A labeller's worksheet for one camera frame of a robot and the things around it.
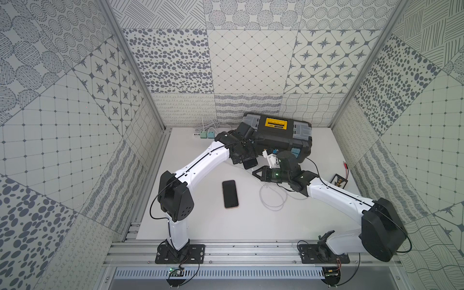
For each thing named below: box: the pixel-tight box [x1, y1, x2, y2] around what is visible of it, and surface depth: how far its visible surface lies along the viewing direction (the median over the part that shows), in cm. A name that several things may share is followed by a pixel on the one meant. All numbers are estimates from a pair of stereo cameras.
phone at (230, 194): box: [222, 180, 239, 210], surface depth 93 cm
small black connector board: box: [330, 173, 348, 190], surface depth 97 cm
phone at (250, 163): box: [242, 157, 258, 170], surface depth 83 cm
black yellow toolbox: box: [242, 113, 313, 163], surface depth 97 cm
